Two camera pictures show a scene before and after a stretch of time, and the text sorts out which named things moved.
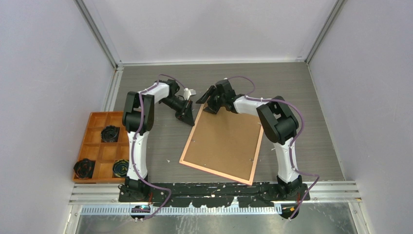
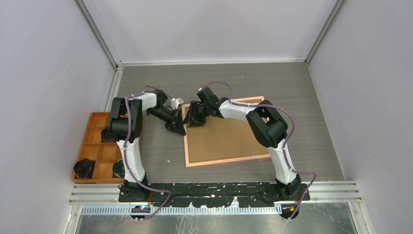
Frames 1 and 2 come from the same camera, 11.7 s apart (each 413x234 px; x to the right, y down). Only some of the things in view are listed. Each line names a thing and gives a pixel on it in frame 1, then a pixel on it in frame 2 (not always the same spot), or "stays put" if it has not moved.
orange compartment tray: [105, 154] stays put
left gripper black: [187, 115] to [177, 126]
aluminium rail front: [347, 191] stays put
